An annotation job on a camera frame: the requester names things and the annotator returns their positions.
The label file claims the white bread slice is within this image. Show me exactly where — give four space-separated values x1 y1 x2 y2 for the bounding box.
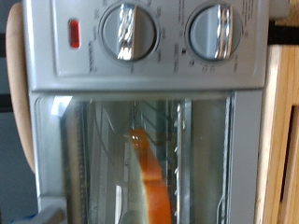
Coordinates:
128 127 173 224

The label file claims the silver oven knob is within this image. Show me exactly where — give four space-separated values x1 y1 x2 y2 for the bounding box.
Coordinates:
186 3 244 62
101 3 158 62

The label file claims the silver toaster oven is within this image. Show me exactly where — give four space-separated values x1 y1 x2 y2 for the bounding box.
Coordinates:
21 0 289 224

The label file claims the slotted wooden block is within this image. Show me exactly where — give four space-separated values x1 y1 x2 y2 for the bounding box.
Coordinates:
253 45 299 224

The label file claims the round wooden cutting board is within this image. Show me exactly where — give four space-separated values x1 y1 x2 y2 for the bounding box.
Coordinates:
5 2 36 174

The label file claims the wire oven rack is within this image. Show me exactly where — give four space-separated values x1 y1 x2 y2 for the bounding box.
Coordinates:
90 99 232 224

